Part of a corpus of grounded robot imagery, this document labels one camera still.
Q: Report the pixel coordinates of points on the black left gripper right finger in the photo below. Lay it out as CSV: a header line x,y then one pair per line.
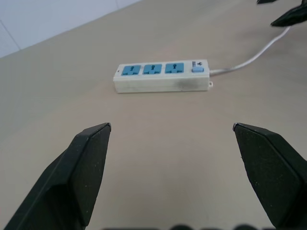
x,y
273,172

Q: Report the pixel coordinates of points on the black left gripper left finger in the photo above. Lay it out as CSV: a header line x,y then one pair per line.
x,y
72,182

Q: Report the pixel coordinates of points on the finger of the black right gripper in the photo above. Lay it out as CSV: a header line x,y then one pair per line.
x,y
292,18
265,1

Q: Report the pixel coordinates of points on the white power strip blue sockets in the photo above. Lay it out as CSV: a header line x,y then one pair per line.
x,y
156,81

